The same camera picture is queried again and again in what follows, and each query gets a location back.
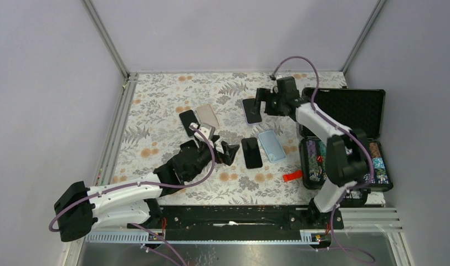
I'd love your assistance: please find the black smartphone from blue case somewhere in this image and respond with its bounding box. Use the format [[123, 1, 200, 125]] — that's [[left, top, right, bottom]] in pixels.
[[241, 137, 263, 169]]

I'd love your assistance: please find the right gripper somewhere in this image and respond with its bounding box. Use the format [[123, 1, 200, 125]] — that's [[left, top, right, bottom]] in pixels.
[[251, 88, 286, 117]]

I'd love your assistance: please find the small black smartphone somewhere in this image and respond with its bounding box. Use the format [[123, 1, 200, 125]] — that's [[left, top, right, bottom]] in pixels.
[[179, 110, 200, 137]]

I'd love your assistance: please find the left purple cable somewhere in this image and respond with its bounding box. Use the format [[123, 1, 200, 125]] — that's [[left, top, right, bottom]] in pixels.
[[48, 122, 217, 266]]

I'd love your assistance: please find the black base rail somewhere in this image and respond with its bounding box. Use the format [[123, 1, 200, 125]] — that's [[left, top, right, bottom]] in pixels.
[[141, 205, 344, 241]]

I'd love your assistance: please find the floral tablecloth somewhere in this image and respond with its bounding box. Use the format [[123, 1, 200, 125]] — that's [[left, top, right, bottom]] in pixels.
[[112, 71, 347, 206]]

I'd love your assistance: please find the beige phone case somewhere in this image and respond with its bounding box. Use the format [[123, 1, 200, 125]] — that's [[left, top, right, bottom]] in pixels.
[[196, 104, 219, 129]]

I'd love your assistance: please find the black poker chip case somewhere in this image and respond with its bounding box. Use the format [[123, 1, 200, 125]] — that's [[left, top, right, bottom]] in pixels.
[[299, 87, 394, 192]]

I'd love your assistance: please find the phone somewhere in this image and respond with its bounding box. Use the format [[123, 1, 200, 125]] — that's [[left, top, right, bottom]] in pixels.
[[242, 98, 262, 125], [258, 130, 286, 163]]

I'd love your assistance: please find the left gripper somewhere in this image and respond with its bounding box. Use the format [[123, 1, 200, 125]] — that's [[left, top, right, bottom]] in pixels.
[[187, 135, 239, 181]]

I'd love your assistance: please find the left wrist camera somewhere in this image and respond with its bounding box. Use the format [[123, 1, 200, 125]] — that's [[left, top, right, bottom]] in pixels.
[[189, 122, 215, 145]]

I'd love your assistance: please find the red plastic piece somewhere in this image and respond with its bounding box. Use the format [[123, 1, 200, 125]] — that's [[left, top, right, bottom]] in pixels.
[[283, 170, 303, 182]]

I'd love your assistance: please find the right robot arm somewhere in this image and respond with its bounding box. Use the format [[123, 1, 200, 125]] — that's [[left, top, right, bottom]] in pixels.
[[251, 76, 375, 228]]

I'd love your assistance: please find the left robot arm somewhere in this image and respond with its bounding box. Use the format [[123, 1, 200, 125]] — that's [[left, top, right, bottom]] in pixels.
[[49, 135, 239, 242]]

